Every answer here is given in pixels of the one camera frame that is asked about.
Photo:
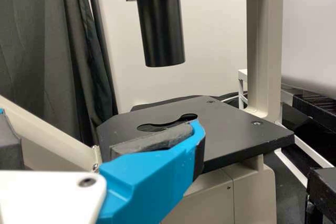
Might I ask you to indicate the white box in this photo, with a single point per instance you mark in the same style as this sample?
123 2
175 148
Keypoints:
312 37

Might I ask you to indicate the cream microscope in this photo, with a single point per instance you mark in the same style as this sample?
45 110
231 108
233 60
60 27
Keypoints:
236 129

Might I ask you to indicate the black platform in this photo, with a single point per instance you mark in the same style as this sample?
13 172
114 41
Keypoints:
317 111
325 190

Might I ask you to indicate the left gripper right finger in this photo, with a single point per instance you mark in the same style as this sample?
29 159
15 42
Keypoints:
147 182

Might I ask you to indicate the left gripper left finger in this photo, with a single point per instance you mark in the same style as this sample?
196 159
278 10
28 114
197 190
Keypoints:
9 145

